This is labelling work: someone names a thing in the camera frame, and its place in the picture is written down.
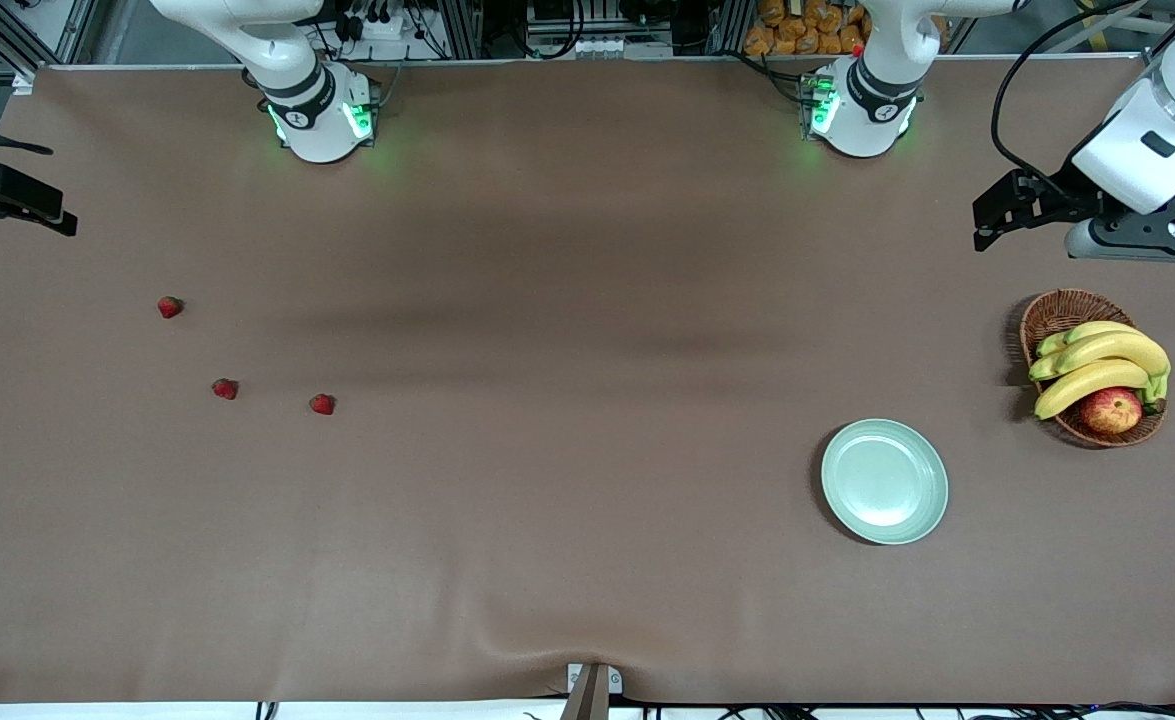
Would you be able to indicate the red strawberry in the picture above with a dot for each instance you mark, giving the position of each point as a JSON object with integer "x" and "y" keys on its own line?
{"x": 224, "y": 389}
{"x": 321, "y": 404}
{"x": 169, "y": 307}

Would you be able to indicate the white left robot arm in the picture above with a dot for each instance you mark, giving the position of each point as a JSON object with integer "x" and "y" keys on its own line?
{"x": 872, "y": 120}

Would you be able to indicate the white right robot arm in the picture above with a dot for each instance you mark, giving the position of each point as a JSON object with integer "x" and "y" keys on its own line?
{"x": 317, "y": 130}

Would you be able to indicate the light green round plate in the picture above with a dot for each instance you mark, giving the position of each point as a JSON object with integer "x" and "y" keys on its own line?
{"x": 884, "y": 482}

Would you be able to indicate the brown wicker basket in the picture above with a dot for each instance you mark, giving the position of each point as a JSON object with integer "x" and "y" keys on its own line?
{"x": 1062, "y": 310}

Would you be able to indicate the yellow banana bunch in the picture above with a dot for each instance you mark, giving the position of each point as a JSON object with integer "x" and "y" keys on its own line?
{"x": 1117, "y": 350}

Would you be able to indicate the red yellow apple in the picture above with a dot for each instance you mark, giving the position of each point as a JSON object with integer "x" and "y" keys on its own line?
{"x": 1112, "y": 412}

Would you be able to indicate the white power strip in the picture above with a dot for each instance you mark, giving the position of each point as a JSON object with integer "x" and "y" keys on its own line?
{"x": 382, "y": 28}

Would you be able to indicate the white terminal block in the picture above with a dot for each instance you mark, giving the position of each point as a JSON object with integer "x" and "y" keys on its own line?
{"x": 612, "y": 47}

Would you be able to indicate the brown table mat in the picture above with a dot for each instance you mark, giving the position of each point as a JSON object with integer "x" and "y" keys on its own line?
{"x": 587, "y": 500}

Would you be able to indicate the aluminium frame profile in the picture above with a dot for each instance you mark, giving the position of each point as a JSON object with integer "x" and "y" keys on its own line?
{"x": 7, "y": 35}

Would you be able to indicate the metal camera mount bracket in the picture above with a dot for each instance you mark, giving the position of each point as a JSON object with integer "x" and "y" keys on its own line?
{"x": 592, "y": 700}

